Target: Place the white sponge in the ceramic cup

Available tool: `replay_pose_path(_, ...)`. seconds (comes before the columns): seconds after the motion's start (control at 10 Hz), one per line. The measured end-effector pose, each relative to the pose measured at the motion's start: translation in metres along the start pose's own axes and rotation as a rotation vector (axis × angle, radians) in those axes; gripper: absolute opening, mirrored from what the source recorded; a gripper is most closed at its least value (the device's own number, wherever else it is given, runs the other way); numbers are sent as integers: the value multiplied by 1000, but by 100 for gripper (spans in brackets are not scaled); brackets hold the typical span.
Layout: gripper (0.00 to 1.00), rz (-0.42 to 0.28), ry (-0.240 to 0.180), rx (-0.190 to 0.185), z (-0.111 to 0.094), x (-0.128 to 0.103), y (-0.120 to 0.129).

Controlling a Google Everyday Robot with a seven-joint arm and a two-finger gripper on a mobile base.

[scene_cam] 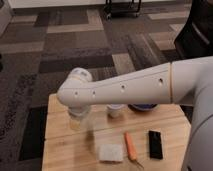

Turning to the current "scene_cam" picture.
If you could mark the black rectangular block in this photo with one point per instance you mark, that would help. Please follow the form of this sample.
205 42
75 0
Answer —
155 145

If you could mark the white sponge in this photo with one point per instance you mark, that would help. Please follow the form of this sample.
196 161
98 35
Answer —
111 153

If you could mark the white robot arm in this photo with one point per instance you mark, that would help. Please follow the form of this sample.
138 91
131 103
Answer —
184 82

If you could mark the blue plate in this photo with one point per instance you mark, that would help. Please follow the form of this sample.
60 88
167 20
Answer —
142 107

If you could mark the black office chair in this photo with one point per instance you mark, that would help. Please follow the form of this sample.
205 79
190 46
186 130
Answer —
196 37

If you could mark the orange carrot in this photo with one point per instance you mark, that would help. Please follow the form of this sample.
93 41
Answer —
131 150

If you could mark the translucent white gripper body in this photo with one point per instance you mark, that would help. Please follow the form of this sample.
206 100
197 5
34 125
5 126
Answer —
76 117

